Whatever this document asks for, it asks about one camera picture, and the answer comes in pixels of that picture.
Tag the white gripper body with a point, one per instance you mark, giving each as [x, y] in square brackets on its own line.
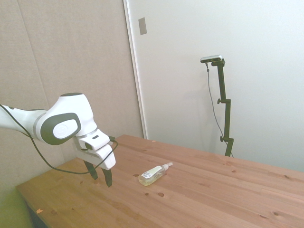
[105, 158]

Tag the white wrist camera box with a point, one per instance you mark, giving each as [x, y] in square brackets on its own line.
[95, 141]

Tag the grey wall plate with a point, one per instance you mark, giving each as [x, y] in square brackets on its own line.
[142, 26]

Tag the grey camera on stand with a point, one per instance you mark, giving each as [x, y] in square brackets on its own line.
[211, 59]

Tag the black camera stand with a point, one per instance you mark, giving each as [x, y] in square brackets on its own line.
[211, 99]
[227, 118]

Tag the white door frame trim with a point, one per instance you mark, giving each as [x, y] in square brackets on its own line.
[136, 71]

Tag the clear sanitizer bottle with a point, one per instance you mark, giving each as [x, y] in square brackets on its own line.
[150, 177]

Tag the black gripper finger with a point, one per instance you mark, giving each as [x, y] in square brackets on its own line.
[108, 178]
[93, 171]

